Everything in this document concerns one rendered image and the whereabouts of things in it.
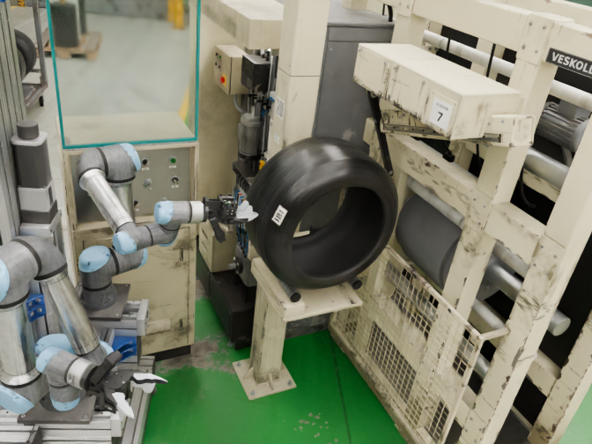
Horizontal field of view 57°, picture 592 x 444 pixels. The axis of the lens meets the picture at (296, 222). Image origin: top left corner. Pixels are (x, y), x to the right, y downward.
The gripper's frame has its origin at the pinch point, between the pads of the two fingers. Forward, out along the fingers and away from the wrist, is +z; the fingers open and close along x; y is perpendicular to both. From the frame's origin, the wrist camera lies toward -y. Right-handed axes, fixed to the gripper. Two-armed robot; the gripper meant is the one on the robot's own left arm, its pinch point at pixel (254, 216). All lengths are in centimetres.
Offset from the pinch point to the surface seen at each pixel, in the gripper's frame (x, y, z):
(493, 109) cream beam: -36, 57, 55
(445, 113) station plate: -31, 53, 41
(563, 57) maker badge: -41, 77, 70
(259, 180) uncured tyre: 8.7, 10.3, 3.5
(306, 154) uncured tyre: 1.6, 24.1, 16.0
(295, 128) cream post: 25.9, 25.0, 23.0
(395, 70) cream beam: -2, 58, 41
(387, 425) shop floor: -19, -113, 89
